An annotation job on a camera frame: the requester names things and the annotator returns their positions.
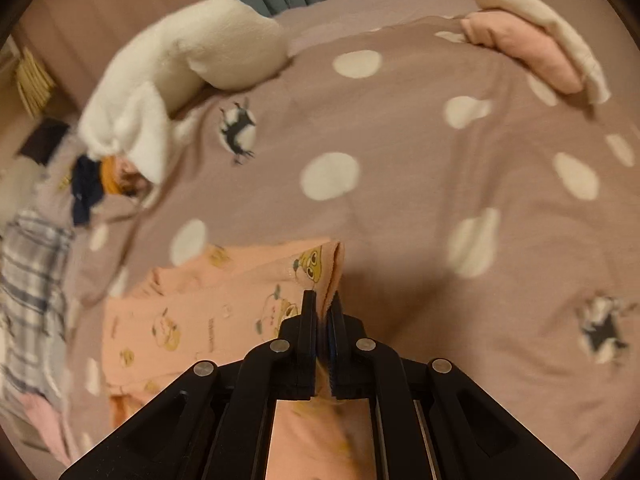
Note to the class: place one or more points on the white plush toy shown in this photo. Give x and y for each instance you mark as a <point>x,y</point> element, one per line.
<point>200,55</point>

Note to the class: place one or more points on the orange cloth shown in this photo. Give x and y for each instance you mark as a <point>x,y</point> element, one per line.
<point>111,180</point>

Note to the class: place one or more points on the navy cloth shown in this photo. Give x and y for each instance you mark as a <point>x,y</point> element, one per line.
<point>85,185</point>

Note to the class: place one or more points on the mauve polka dot blanket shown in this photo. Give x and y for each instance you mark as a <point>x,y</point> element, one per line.
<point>410,170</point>

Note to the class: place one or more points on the pink folded cloth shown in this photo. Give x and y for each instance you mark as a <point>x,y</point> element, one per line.
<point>520,50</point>

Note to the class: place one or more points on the pink cartoon print shirt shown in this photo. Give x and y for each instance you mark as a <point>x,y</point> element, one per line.
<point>210,305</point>

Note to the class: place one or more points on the light pink crumpled cloth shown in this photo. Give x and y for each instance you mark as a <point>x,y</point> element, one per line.
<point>47,425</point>

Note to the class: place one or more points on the yellow fringed cloth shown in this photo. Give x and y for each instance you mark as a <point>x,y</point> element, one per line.
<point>32,82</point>

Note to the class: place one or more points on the dark brown pillow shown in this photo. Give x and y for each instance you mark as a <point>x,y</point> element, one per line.
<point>47,140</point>

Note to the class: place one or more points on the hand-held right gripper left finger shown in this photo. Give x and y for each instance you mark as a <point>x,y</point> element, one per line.
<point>310,342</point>

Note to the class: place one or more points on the cream folded cloth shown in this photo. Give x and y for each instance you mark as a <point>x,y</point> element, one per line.
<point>530,10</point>

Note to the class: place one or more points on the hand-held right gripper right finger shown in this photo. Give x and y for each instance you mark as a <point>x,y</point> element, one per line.
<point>336,352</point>

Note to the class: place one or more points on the plaid cloth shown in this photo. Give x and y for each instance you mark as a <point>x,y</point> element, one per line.
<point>35,285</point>

